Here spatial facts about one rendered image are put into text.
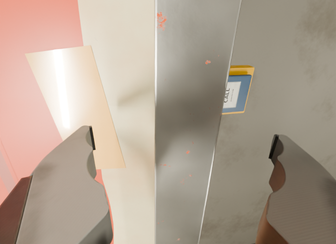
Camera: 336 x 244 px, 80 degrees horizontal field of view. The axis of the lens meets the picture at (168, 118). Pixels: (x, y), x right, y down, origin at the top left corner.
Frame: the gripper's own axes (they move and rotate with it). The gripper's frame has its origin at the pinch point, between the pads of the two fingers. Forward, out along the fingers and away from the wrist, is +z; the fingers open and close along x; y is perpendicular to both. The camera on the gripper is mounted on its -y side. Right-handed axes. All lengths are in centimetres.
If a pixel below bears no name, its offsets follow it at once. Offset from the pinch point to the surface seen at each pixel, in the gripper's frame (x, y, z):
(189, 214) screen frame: 1.0, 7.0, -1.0
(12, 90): -12.9, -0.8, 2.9
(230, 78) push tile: 13.0, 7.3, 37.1
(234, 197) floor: 75, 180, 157
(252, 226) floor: 114, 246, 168
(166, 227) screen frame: -0.7, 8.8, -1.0
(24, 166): -14.3, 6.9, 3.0
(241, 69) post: 16.0, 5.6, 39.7
